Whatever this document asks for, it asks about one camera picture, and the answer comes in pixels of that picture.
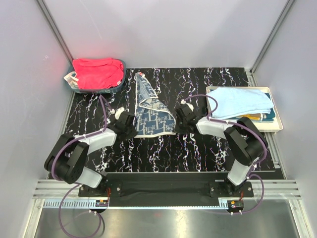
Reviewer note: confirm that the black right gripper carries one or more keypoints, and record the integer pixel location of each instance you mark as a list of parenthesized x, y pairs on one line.
[(178, 129)]

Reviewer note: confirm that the orange connector box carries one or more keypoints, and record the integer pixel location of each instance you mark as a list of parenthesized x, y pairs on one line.
[(236, 204), (102, 202)]

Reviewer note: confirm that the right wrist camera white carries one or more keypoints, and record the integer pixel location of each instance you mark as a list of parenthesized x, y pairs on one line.
[(185, 105)]

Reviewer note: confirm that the right orange connector box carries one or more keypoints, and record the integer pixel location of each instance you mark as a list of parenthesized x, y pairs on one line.
[(236, 204)]

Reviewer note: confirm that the red towel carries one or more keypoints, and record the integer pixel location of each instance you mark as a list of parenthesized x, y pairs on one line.
[(98, 74)]

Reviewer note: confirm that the light blue towel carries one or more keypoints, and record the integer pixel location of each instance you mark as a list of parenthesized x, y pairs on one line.
[(231, 102)]

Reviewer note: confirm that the white rectangular tray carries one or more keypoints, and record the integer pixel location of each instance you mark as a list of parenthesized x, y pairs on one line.
[(274, 126)]

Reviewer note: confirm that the white blue patterned towel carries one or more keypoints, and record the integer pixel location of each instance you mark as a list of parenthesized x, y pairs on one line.
[(153, 118)]

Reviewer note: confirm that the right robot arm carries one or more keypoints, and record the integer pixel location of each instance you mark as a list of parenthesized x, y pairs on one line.
[(245, 141)]

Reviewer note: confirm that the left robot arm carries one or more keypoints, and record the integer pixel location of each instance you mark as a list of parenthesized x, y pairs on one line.
[(67, 160)]

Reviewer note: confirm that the teal round laundry basket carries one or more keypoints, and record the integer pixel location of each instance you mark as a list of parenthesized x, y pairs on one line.
[(110, 90)]

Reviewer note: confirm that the aluminium front rail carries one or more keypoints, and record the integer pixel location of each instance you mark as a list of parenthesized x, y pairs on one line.
[(59, 195)]

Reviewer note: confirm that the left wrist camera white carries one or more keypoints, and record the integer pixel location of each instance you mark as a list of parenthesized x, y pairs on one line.
[(119, 111)]

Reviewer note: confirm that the left orange connector box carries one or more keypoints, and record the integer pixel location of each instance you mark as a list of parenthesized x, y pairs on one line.
[(102, 202)]

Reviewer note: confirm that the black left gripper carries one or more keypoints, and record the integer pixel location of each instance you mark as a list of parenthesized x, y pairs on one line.
[(132, 135)]

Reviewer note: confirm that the teal white folded towel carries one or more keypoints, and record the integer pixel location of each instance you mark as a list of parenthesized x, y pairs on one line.
[(270, 115)]

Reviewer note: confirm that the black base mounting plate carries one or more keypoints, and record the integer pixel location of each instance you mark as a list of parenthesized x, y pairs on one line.
[(149, 190)]

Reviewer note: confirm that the brown yellow folded towel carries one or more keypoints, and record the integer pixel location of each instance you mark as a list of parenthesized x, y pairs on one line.
[(255, 117)]

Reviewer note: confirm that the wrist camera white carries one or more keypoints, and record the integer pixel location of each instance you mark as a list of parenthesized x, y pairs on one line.
[(185, 105), (119, 111)]

